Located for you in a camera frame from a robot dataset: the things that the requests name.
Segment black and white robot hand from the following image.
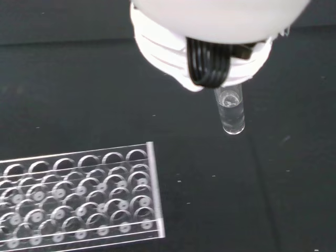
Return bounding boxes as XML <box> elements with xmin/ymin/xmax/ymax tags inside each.
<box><xmin>129</xmin><ymin>0</ymin><xmax>311</xmax><ymax>92</ymax></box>

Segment clear plastic test tube rack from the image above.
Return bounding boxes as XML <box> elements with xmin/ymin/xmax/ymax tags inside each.
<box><xmin>0</xmin><ymin>141</ymin><xmax>167</xmax><ymax>252</ymax></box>

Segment black bench cloth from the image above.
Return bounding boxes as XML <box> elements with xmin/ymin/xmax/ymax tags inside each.
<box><xmin>0</xmin><ymin>0</ymin><xmax>336</xmax><ymax>252</ymax></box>

